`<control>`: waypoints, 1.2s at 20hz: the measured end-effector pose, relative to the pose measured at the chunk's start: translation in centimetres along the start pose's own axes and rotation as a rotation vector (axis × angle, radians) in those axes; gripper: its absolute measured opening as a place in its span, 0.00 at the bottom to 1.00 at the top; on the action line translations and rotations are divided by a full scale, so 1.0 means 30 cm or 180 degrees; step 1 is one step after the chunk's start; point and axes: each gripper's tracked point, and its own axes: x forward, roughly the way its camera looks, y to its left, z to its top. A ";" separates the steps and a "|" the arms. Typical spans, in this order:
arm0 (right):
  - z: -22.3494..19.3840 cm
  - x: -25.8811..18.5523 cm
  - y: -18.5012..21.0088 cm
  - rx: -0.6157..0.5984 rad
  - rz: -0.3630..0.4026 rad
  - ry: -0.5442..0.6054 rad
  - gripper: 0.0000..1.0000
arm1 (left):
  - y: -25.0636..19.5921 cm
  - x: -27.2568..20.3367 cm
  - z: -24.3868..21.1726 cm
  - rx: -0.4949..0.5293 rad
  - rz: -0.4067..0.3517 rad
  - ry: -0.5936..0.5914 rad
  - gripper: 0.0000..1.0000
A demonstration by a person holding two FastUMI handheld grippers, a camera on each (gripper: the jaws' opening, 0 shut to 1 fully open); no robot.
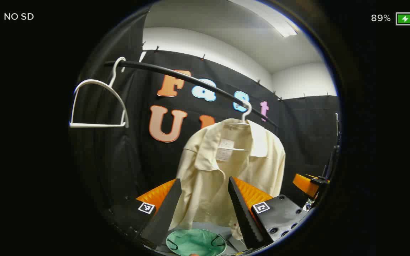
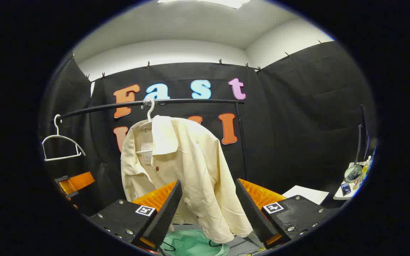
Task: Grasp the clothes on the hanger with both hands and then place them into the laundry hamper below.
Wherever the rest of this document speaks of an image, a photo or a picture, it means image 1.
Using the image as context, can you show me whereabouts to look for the black backdrop cloth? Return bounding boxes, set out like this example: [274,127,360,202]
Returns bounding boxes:
[69,11,341,228]

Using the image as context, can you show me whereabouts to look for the white plastic hanger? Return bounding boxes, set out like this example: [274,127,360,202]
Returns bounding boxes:
[69,57,130,128]

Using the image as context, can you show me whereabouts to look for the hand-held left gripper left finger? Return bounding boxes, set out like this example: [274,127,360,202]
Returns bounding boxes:
[107,178,183,250]

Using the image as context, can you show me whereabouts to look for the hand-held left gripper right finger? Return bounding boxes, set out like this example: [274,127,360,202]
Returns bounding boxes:
[228,176,313,250]

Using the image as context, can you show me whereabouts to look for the black clothes rail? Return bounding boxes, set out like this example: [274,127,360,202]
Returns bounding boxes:
[105,60,278,128]

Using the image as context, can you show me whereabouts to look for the white hanger with taped hook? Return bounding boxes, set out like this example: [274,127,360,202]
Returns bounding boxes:
[219,101,253,151]

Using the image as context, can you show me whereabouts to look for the cream shirt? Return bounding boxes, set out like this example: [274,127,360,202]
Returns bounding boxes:
[169,118,286,240]

